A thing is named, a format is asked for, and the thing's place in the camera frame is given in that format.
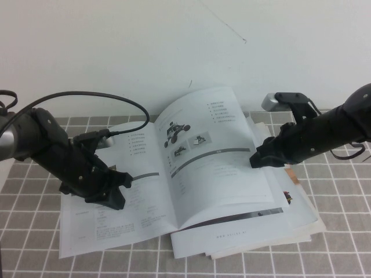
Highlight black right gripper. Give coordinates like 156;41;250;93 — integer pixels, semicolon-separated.
249;122;307;169

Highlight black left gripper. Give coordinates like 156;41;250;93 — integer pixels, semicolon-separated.
59;138;132;211

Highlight white product booklet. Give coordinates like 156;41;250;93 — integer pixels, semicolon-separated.
59;86;326;260

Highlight grey white-grid tablecloth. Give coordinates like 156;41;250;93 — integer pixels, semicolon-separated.
0;108;371;278

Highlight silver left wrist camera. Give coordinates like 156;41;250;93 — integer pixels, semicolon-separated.
75;130;115;150

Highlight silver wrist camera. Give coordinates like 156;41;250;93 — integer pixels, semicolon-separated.
261;92;321;125
75;130;115;150

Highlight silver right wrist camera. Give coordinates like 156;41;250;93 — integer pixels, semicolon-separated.
261;92;321;125

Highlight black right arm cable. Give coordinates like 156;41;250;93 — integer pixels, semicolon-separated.
330;141;371;162

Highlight black left camera cable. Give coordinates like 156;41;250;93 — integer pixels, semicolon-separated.
0;91;151;140

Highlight thin black cable loop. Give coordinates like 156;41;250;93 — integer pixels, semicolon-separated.
0;89;17;115

